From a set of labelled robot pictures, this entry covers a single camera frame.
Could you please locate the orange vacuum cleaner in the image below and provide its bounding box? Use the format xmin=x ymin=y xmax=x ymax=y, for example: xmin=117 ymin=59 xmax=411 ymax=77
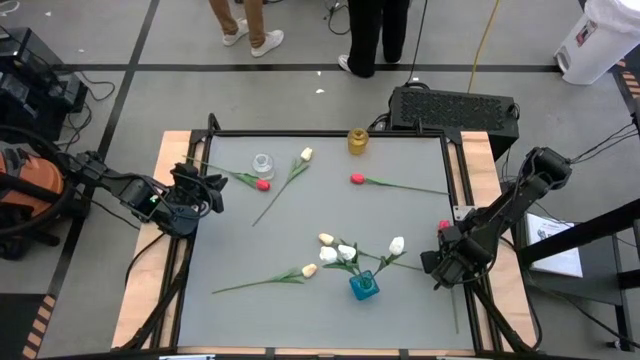
xmin=0 ymin=124 xmax=79 ymax=261

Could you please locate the white artificial tulip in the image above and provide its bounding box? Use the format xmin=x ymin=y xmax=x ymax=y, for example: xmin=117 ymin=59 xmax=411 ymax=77
xmin=367 ymin=236 xmax=407 ymax=281
xmin=319 ymin=245 xmax=362 ymax=281
xmin=337 ymin=243 xmax=366 ymax=284

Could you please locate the yellow glass vase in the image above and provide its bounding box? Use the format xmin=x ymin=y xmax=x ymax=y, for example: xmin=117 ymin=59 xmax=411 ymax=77
xmin=347 ymin=127 xmax=370 ymax=156

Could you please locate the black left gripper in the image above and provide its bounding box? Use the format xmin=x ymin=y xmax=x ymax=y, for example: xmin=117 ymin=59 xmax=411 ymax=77
xmin=159 ymin=173 xmax=229 ymax=239

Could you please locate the black floor cable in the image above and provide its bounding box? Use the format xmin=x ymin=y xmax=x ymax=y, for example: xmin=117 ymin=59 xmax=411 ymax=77
xmin=405 ymin=0 xmax=430 ymax=85

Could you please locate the blue cut-glass vase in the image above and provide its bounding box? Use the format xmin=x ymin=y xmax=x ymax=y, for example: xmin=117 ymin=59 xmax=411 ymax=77
xmin=348 ymin=269 xmax=381 ymax=302

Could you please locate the black perforated computer case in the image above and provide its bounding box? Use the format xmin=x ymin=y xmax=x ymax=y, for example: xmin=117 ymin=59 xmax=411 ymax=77
xmin=388 ymin=85 xmax=521 ymax=161

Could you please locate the red artificial tulip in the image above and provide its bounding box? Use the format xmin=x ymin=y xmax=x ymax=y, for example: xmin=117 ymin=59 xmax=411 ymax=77
xmin=183 ymin=154 xmax=272 ymax=193
xmin=349 ymin=172 xmax=450 ymax=196
xmin=438 ymin=219 xmax=460 ymax=335

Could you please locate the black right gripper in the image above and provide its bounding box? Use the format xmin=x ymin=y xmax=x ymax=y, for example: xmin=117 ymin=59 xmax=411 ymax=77
xmin=420 ymin=227 xmax=494 ymax=292

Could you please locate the white printed booklet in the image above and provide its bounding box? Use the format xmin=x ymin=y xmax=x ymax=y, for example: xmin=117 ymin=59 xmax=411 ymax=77
xmin=527 ymin=212 xmax=585 ymax=279

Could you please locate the black equipment stack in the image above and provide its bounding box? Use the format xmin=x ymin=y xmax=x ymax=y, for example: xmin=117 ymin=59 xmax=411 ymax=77
xmin=0 ymin=27 xmax=90 ymax=144

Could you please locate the black side table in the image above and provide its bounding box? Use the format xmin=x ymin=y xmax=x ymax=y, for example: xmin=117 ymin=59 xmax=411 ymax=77
xmin=514 ymin=197 xmax=640 ymax=354

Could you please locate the white plastic bin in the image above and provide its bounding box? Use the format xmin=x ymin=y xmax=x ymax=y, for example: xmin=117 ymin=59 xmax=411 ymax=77
xmin=553 ymin=0 xmax=640 ymax=86

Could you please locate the black aluminium table frame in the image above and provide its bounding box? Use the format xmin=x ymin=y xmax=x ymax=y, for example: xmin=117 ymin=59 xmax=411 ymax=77
xmin=114 ymin=112 xmax=546 ymax=359

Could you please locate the cream artificial tulip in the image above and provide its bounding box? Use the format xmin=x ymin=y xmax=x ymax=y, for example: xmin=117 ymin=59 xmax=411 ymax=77
xmin=318 ymin=232 xmax=425 ymax=272
xmin=251 ymin=146 xmax=314 ymax=228
xmin=211 ymin=263 xmax=319 ymax=295

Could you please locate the person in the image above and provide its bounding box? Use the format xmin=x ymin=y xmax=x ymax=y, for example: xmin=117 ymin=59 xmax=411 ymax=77
xmin=337 ymin=0 xmax=412 ymax=80
xmin=207 ymin=0 xmax=286 ymax=59

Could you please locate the yellow floor cable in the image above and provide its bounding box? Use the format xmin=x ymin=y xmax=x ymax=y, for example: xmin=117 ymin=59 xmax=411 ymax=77
xmin=467 ymin=0 xmax=501 ymax=94

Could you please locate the clear glass vase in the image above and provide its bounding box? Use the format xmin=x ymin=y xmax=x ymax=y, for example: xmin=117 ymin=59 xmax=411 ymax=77
xmin=251 ymin=152 xmax=277 ymax=181

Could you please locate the grey table mat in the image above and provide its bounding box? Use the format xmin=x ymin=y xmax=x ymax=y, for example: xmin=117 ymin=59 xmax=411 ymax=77
xmin=177 ymin=135 xmax=475 ymax=350

